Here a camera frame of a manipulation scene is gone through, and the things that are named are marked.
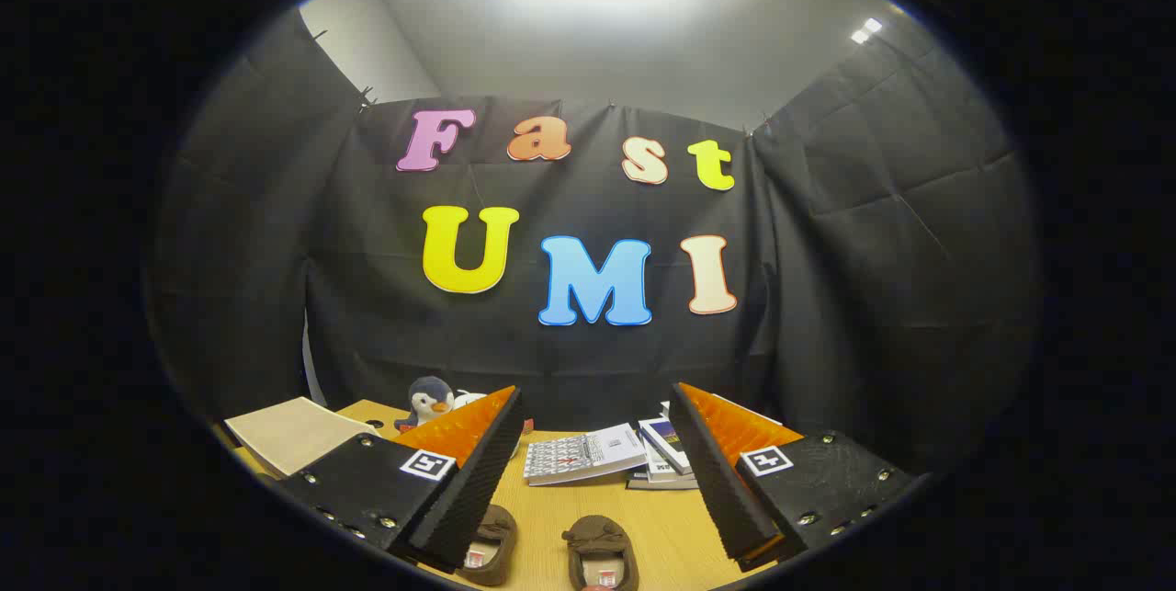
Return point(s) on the grey penguin plush toy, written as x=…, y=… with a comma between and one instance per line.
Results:
x=427, y=400

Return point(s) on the patterned cover book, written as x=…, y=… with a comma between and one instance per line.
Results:
x=583, y=458

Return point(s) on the black backdrop cloth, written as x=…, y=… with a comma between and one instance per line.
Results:
x=367, y=297

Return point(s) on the white book with dark picture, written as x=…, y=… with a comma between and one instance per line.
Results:
x=665, y=409

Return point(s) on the white duck plush toy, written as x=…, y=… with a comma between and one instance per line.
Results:
x=467, y=399

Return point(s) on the white paperback book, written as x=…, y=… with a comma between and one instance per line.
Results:
x=657, y=471

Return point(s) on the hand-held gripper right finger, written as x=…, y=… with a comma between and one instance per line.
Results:
x=721, y=490

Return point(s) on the dark cover book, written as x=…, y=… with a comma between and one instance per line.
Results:
x=661, y=484

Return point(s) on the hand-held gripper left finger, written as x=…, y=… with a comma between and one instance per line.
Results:
x=478, y=490

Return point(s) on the small ceiling spot light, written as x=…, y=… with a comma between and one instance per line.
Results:
x=866, y=29

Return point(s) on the brown fuzzy slipper shoe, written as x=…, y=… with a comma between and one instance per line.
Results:
x=597, y=540
x=491, y=540

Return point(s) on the beige fabric storage box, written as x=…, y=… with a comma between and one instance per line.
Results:
x=294, y=435

